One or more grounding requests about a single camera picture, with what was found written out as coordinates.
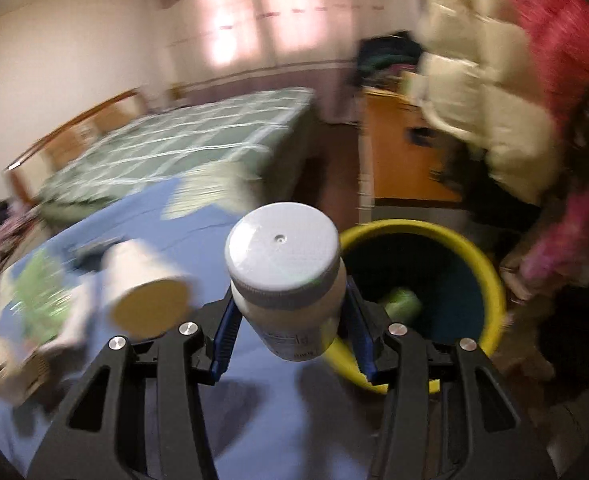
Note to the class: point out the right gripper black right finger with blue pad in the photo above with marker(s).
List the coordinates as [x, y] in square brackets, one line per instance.
[484, 433]

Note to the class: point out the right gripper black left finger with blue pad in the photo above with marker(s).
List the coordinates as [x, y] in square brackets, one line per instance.
[99, 431]

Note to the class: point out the white bottle grey lid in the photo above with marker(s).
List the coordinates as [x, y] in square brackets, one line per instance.
[288, 277]

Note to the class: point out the yellow rimmed dark trash bin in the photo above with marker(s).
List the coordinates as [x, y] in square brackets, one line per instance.
[458, 289]

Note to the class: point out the green plastic bottle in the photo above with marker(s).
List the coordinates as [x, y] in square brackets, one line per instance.
[402, 306]

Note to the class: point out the white paper cup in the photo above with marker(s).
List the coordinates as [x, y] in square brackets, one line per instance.
[145, 293]

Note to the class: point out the blue table cloth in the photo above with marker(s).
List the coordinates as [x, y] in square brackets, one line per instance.
[206, 400]

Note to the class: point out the pink floral scarf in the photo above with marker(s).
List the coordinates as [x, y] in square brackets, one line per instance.
[555, 252]

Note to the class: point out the wooden top cabinet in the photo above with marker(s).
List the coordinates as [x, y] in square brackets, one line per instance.
[397, 163]

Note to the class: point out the wooden headboard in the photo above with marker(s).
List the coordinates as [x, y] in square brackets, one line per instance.
[26, 174]

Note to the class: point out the bed with green quilt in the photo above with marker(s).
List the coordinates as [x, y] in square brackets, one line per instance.
[266, 133]

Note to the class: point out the cream puffer jacket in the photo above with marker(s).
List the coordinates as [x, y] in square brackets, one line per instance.
[481, 87]

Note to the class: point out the pile of folded clothes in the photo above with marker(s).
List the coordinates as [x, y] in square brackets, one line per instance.
[379, 53]

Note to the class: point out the red dotted garment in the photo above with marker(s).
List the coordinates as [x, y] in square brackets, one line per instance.
[559, 37]

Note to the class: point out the pink white curtain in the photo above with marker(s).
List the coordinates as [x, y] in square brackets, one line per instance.
[211, 50]

